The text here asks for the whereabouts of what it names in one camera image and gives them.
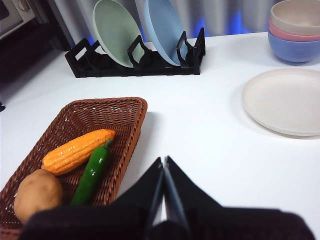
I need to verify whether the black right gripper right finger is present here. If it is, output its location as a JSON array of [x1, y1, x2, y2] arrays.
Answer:
[[163, 156, 316, 240]]

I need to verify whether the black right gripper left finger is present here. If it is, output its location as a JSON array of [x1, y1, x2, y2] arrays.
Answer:
[[19, 156, 165, 240]]

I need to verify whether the green cucumber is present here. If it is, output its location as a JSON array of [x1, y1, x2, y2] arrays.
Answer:
[[69, 138, 112, 206]]

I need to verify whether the orange corn cob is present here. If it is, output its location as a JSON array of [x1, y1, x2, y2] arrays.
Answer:
[[41, 129, 117, 176]]

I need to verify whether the tan potato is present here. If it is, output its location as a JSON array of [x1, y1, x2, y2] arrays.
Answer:
[[13, 168, 64, 225]]

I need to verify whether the brown wicker basket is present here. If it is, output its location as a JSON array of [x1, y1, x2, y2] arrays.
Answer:
[[0, 96, 148, 240]]

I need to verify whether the cream flat plate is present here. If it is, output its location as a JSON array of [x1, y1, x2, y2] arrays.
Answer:
[[241, 67, 320, 137]]

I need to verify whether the black plate rack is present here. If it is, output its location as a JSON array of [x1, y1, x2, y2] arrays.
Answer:
[[64, 26, 206, 78]]

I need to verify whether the blue bowl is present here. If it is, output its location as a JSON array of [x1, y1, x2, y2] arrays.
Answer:
[[267, 31, 320, 64]]

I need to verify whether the pale green plate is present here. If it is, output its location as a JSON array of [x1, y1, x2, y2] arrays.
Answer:
[[92, 0, 143, 68]]

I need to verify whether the pale blue plate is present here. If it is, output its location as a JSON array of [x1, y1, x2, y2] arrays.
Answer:
[[143, 0, 188, 67]]

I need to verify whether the pink bowl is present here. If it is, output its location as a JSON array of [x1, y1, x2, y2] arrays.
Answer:
[[268, 21, 320, 42]]

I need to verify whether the grey curtain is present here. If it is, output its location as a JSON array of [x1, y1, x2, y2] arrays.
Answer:
[[49, 0, 273, 43]]

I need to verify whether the beige bowl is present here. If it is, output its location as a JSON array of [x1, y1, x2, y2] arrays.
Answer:
[[270, 0, 320, 36]]

